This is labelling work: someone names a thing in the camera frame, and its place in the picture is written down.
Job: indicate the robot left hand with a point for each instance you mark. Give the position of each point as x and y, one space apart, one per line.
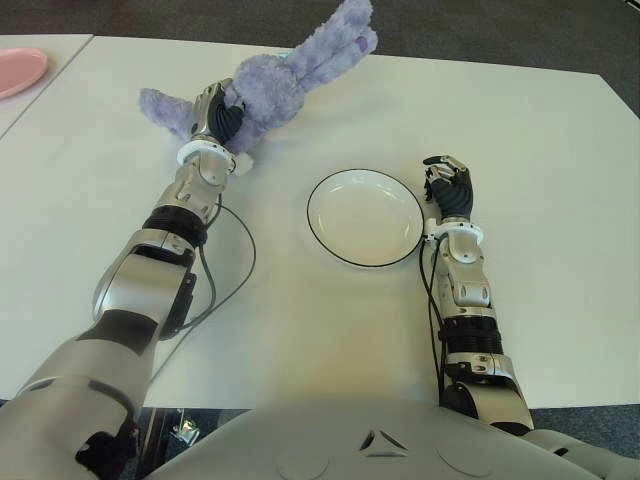
220 120

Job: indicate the purple plush doll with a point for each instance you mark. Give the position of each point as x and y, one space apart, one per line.
270 85

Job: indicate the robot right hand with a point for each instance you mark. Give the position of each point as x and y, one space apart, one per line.
455 195

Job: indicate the metal table bracket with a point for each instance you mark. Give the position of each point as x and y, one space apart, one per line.
184 430

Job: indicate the pink plate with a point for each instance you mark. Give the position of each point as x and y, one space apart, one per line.
20 72

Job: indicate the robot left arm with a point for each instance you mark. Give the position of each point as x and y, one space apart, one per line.
150 270

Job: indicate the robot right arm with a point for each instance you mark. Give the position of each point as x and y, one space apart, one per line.
470 295

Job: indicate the white plate black rim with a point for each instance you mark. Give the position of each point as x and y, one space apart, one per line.
365 217

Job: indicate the grey robot torso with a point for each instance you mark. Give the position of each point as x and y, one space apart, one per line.
350 440

